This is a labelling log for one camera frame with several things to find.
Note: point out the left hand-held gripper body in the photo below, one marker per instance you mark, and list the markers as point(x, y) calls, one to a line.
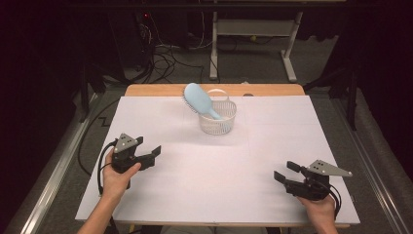
point(125, 159)

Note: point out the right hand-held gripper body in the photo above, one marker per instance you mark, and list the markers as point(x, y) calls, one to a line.
point(311, 188)

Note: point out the light blue hairbrush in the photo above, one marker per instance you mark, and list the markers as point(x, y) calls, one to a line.
point(199, 100)

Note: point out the white plastic basket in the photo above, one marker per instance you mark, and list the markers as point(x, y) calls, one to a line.
point(219, 125)

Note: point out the person's right hand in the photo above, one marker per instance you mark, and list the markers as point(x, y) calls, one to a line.
point(319, 209)

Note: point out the person's left hand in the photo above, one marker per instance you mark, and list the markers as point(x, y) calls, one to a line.
point(115, 183)

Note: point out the white foam board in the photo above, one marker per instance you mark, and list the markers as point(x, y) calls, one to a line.
point(211, 182)

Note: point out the black stand leg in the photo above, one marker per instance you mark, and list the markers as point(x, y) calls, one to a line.
point(85, 94)
point(351, 100)

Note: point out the dark computer tower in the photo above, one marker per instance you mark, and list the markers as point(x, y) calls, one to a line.
point(130, 42)

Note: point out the small yellow ball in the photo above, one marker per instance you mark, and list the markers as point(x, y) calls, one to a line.
point(253, 38)

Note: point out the aluminium floor rail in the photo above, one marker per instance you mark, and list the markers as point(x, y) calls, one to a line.
point(61, 165)
point(373, 162)

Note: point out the white metal stand frame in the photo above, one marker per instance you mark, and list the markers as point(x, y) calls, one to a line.
point(256, 27)

